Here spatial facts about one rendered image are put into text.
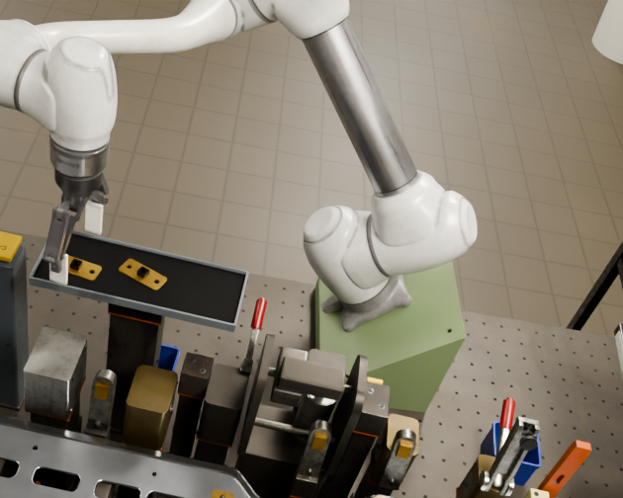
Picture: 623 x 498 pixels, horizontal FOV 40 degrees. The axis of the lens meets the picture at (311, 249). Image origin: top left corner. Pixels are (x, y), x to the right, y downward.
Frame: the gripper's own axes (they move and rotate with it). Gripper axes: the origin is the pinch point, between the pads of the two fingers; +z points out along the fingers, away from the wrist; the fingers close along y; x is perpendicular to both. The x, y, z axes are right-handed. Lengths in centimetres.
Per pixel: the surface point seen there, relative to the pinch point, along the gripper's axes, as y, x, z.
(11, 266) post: 3.0, -10.9, 6.1
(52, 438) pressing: 24.1, 7.6, 20.0
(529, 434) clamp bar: 6, 83, -1
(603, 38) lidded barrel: -399, 152, 112
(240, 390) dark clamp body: 7.8, 35.0, 12.1
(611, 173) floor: -272, 159, 121
